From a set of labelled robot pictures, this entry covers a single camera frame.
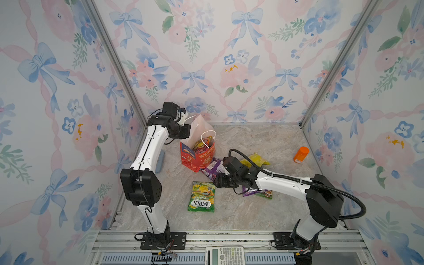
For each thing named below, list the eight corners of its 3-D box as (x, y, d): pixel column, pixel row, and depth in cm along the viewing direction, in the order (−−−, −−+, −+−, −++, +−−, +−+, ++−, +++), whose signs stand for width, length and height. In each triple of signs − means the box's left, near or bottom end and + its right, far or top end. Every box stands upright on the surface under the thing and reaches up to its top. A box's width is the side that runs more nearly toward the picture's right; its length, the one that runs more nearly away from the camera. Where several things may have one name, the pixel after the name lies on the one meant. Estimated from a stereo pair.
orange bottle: (294, 163, 102) (301, 154, 94) (291, 155, 105) (298, 146, 98) (303, 163, 102) (311, 154, 94) (300, 155, 105) (307, 146, 98)
